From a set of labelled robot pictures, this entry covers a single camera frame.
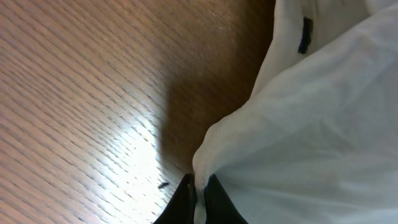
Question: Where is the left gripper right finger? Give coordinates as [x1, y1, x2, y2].
[204, 174, 248, 224]

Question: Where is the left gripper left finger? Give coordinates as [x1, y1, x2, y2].
[154, 174, 197, 224]

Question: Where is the white t-shirt with black logo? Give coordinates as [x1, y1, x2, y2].
[193, 0, 397, 223]

